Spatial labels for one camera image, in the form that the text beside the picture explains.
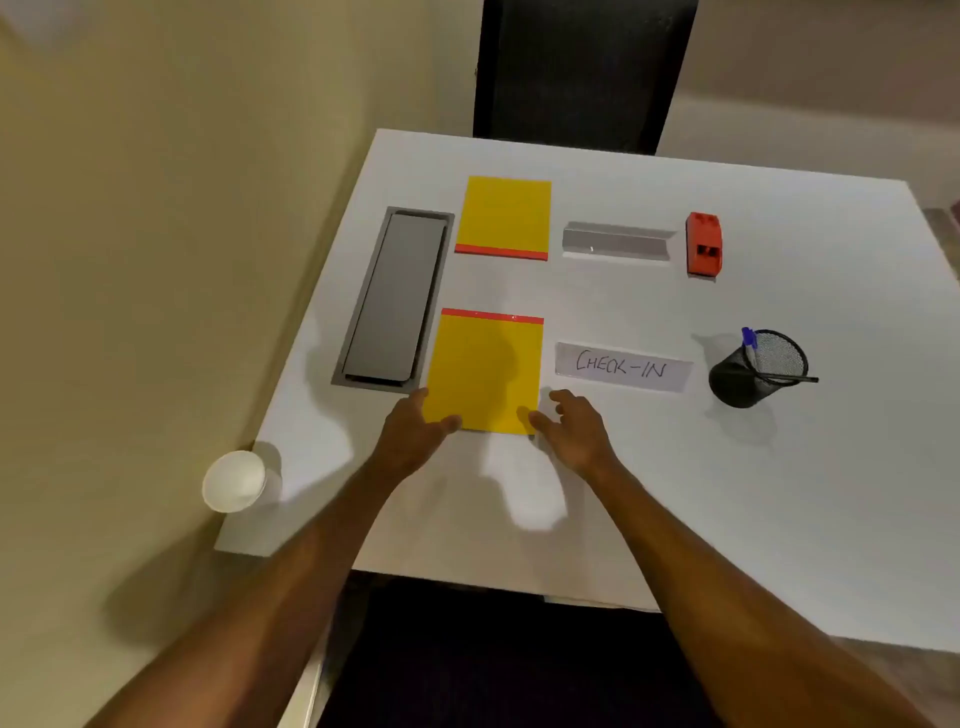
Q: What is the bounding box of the person's right hand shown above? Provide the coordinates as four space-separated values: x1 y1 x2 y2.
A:
528 389 625 486

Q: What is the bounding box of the person's left hand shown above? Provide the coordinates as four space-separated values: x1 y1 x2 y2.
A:
371 387 463 481

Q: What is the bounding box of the yellow notepad with red strip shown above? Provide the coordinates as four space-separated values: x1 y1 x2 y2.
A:
420 307 546 435
454 175 553 262

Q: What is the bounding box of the person's left forearm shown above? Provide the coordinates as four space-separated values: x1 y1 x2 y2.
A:
84 457 420 728

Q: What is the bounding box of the person's right forearm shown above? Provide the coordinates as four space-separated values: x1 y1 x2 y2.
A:
586 459 939 728

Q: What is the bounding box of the handwritten white sign card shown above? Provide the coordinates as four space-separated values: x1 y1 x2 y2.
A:
554 341 694 394

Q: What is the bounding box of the clear acrylic sign holder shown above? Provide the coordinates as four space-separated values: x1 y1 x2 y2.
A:
561 220 678 263

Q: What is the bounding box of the black mesh pen cup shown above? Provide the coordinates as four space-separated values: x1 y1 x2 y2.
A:
708 329 810 410

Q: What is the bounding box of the white paper cup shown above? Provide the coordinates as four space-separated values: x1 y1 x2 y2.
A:
201 449 270 515

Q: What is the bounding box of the red stapler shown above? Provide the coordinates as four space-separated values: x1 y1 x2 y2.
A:
684 211 724 279

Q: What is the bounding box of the black chair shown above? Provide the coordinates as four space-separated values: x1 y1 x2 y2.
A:
472 0 700 156

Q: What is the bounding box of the grey table cable hatch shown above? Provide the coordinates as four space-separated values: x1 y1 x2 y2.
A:
331 206 456 395

